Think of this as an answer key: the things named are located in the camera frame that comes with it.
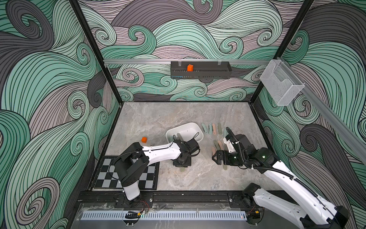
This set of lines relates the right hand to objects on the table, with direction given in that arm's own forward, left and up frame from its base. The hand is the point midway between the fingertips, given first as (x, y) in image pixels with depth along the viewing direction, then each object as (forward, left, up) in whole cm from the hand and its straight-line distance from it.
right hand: (220, 158), depth 73 cm
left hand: (+2, +18, -12) cm, 21 cm away
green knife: (+29, -1, -15) cm, 33 cm away
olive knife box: (-1, +20, -14) cm, 24 cm away
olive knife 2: (+16, -4, -16) cm, 22 cm away
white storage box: (+26, +16, -14) cm, 34 cm away
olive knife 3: (+1, -6, -15) cm, 16 cm away
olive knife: (+29, -8, -16) cm, 34 cm away
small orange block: (+20, +47, -14) cm, 53 cm away
